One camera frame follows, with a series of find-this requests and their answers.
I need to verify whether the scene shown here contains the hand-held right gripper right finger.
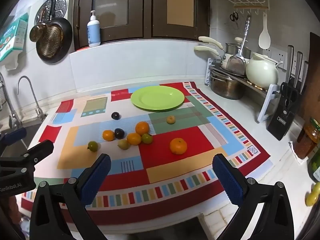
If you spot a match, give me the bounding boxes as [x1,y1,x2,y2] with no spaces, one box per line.
[212,154,295,240]

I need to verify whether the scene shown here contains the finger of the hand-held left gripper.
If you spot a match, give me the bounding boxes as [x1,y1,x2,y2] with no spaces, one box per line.
[0,127,27,155]
[0,139,55,175]

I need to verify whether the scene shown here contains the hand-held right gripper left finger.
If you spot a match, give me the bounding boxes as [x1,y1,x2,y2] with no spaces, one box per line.
[29,153,112,240]

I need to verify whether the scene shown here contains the large orange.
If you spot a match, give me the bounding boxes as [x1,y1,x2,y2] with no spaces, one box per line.
[170,137,188,155]

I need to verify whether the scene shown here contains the green plate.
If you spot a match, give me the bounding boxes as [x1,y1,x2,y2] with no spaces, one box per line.
[130,85,185,112]

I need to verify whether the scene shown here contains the steel sink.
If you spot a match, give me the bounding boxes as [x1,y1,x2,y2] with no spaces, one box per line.
[0,116,47,160]

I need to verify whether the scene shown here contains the chrome curved faucet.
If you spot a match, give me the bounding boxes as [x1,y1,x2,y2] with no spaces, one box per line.
[17,76,48,120]

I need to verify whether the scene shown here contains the colourful patchwork table cloth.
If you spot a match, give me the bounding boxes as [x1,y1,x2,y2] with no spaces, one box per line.
[20,81,272,227]

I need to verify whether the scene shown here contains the black knife block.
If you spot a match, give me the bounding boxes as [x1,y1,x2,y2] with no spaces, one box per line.
[266,81,304,141]

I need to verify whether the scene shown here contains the amber glass jar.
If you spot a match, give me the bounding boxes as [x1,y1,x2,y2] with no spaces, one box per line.
[293,117,320,160]

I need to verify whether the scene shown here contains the yellow plastic object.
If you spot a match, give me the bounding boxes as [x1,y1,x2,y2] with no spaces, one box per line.
[305,182,320,207]

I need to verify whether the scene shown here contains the green glass bottle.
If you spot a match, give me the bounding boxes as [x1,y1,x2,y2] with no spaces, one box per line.
[307,147,320,183]

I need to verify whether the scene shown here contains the steel stockpot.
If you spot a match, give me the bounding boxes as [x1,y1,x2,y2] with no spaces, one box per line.
[210,70,247,100]

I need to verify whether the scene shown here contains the metal counter shelf rack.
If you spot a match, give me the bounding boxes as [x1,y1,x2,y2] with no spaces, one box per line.
[207,64,282,123]

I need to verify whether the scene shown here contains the teal printed box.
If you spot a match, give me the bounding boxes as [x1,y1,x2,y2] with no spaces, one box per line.
[0,12,29,63]

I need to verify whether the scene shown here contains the brass perforated colander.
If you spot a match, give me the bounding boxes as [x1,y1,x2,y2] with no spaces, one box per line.
[41,25,63,56]

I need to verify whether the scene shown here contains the black kitchen scissors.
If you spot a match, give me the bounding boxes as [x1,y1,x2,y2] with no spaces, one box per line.
[280,82,298,107]

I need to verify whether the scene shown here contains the small brass saucepan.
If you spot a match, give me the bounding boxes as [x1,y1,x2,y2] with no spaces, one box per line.
[29,23,48,42]

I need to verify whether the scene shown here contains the black frying pan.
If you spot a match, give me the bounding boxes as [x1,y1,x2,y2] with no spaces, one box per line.
[36,0,73,64]

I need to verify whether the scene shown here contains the white ceramic kettle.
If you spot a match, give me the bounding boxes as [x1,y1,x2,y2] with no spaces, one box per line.
[246,53,284,89]

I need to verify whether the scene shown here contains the metal skimmer ladle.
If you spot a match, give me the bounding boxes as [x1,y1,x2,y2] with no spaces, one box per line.
[226,14,252,76]

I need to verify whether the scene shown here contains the white blue pump bottle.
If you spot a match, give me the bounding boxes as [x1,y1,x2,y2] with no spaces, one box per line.
[87,10,101,47]

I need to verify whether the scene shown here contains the brown wooden cutting board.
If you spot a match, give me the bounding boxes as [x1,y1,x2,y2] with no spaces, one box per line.
[297,32,320,130]

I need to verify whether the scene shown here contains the round metal steamer rack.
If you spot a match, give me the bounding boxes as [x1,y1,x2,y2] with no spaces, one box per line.
[34,0,68,27]

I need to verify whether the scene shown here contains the cream saucepan with lid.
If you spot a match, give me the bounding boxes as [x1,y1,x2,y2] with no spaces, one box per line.
[198,36,252,58]

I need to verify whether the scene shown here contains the white rice paddle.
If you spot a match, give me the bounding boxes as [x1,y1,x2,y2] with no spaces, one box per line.
[258,12,271,50]

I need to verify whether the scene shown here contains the chrome hose faucet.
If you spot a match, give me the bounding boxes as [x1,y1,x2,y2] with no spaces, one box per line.
[0,72,22,130]

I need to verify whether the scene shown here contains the white wall holder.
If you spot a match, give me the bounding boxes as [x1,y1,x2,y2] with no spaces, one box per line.
[0,51,25,71]

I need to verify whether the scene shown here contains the steel handled knife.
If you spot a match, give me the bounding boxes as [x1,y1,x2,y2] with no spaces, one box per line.
[301,60,310,93]
[295,52,303,88]
[286,45,295,83]

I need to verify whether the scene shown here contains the white wall socket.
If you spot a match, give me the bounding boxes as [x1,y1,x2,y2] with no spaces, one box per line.
[262,47,287,70]

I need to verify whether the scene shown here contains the dark brown window frame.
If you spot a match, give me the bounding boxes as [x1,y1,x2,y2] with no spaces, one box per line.
[70,0,210,52]

